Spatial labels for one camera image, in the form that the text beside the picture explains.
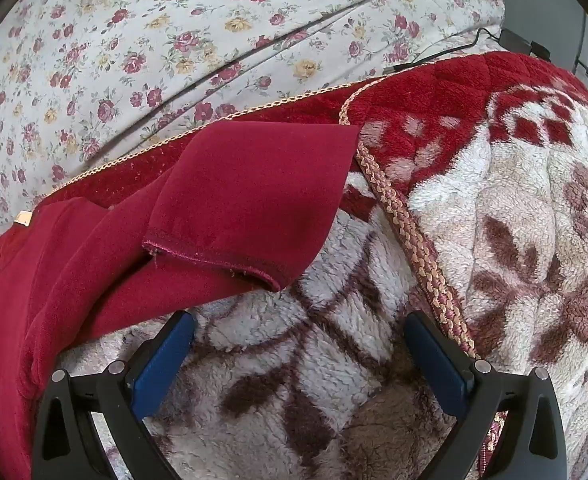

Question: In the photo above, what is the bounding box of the dark red garment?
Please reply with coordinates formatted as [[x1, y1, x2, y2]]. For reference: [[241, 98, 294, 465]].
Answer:
[[0, 121, 358, 479]]

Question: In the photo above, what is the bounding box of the red white fleece blanket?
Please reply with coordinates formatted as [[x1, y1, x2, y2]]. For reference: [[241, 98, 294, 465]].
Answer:
[[34, 51, 588, 480]]

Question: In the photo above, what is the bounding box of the floral white quilt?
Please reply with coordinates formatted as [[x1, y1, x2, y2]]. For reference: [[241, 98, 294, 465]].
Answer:
[[0, 0, 504, 234]]

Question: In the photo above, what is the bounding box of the black charger cable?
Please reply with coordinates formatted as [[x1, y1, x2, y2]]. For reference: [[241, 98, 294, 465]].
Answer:
[[384, 27, 553, 74]]

